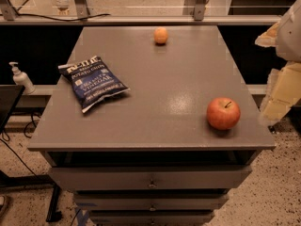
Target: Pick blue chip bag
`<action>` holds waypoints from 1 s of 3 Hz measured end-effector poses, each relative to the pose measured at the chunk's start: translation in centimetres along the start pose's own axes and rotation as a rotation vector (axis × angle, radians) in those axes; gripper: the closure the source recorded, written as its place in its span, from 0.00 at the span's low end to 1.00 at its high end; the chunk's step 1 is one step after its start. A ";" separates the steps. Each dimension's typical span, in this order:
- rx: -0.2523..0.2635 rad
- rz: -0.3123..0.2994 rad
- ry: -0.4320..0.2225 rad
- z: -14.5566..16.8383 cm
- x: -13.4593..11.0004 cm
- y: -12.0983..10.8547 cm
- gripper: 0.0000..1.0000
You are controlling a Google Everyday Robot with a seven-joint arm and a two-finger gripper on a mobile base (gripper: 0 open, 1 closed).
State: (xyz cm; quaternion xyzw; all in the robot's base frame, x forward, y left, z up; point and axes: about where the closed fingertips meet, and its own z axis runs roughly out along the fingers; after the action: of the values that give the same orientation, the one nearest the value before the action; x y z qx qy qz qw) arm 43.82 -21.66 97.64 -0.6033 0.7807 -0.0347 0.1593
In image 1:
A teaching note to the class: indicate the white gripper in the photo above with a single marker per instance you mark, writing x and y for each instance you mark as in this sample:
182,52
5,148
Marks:
290,37

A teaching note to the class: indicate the blue potato chip bag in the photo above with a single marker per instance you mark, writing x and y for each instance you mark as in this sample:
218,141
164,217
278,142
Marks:
92,81

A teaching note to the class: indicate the red apple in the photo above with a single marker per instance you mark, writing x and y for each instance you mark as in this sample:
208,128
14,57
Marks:
223,113

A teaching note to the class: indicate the small orange fruit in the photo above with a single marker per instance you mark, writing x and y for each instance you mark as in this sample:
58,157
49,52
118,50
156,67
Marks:
160,35

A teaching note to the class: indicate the top grey drawer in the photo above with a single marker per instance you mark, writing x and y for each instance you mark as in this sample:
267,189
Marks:
143,178

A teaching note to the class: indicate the grey drawer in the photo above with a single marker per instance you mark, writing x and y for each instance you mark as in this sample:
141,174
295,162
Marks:
143,178
151,202
151,218

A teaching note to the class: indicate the grey drawer cabinet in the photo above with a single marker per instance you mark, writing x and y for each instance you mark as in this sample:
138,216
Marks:
161,120

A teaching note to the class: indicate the middle grey drawer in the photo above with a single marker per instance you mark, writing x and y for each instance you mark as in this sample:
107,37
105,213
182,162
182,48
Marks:
151,202

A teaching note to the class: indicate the bottom grey drawer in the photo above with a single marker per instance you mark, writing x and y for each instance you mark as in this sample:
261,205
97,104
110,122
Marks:
151,218

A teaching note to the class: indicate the white pump dispenser bottle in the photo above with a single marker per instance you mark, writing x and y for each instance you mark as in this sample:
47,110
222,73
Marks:
21,78

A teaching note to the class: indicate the grey metal railing frame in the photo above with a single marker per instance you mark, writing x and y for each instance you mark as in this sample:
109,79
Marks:
130,12

